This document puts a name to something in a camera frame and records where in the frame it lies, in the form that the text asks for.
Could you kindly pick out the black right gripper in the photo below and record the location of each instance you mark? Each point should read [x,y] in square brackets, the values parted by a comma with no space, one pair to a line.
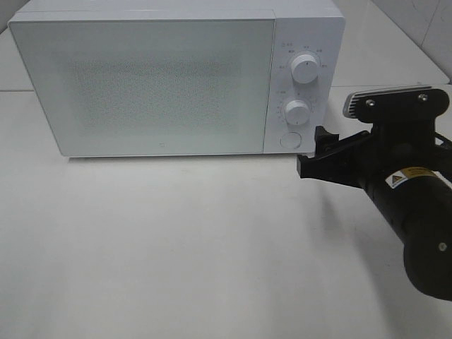
[392,153]

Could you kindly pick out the round white door button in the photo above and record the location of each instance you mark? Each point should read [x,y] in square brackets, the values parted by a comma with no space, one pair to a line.
[291,140]

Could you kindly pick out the white microwave knob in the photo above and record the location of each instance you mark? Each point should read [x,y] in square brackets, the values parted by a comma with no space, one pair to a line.
[297,112]
[304,67]

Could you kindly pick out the white microwave door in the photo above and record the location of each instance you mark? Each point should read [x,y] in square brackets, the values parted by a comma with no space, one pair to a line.
[128,88]

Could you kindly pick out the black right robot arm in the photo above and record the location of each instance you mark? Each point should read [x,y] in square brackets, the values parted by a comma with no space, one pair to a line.
[419,212]

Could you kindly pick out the white microwave oven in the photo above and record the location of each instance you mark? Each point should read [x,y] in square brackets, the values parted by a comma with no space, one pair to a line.
[315,26]

